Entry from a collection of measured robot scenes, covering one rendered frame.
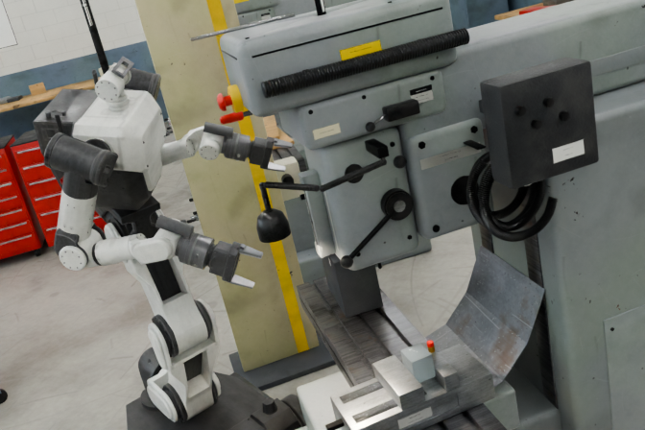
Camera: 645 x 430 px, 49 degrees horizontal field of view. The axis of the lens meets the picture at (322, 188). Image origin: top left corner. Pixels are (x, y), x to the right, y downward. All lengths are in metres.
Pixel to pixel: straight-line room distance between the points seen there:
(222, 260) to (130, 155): 0.39
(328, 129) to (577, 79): 0.50
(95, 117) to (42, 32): 8.56
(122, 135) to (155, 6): 1.36
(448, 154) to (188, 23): 1.89
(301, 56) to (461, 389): 0.82
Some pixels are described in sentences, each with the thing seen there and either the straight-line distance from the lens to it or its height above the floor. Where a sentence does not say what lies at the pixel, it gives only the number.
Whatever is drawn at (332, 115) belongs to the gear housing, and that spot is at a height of 1.69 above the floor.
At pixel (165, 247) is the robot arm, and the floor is 1.39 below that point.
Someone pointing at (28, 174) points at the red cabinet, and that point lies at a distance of 6.28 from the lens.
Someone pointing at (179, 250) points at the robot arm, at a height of 1.36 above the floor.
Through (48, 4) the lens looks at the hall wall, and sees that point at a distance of 10.55.
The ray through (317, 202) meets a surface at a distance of 1.63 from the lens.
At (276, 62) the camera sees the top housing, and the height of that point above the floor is 1.83.
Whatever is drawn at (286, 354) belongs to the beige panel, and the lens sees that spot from 3.82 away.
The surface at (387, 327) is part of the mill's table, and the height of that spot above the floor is 0.98.
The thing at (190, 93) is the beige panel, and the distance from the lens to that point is 3.29.
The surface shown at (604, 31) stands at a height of 1.71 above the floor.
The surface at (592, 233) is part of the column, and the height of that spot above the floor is 1.29.
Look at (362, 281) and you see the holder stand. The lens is 2.09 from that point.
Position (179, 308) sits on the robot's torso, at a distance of 2.23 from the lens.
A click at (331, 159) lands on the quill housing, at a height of 1.59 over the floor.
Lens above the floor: 2.05
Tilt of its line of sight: 19 degrees down
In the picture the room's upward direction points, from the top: 13 degrees counter-clockwise
